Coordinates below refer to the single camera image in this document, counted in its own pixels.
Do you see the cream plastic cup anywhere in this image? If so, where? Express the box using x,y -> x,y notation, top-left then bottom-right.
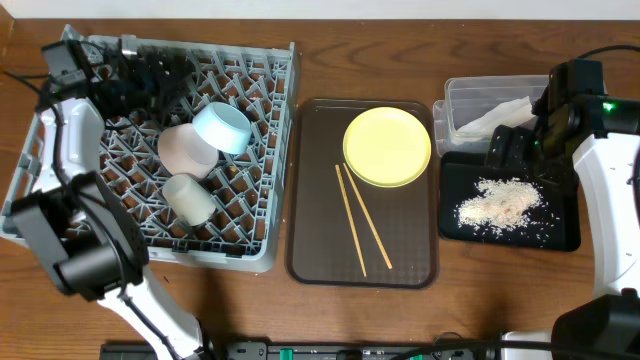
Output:
162,174 -> 216,226

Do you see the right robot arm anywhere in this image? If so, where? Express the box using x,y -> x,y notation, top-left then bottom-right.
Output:
485,55 -> 639,359

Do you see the grey plastic dish rack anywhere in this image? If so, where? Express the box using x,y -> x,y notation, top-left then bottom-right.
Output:
0,24 -> 301,274

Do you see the black food waste tray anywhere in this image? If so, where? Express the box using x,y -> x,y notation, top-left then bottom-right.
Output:
438,152 -> 581,252

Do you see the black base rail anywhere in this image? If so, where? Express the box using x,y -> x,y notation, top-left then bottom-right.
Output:
99,342 -> 503,360

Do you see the white napkin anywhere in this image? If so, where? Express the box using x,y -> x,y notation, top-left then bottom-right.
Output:
457,96 -> 534,136

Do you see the wooden chopstick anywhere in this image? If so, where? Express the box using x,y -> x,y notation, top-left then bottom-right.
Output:
342,163 -> 393,270
334,164 -> 367,278

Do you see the yellow plastic plate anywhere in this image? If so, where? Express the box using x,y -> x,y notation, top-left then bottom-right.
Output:
342,107 -> 432,188

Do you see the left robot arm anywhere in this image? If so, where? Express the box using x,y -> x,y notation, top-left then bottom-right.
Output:
9,40 -> 216,359

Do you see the clear plastic waste bin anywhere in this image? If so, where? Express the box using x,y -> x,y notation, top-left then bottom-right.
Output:
432,75 -> 548,157

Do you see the light blue plastic bowl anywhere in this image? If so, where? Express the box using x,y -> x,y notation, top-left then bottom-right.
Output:
192,102 -> 252,155

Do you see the brown serving tray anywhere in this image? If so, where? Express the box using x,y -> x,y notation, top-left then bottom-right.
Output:
286,99 -> 439,289

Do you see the pile of rice grains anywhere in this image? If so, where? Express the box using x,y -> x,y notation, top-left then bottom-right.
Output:
454,178 -> 550,237

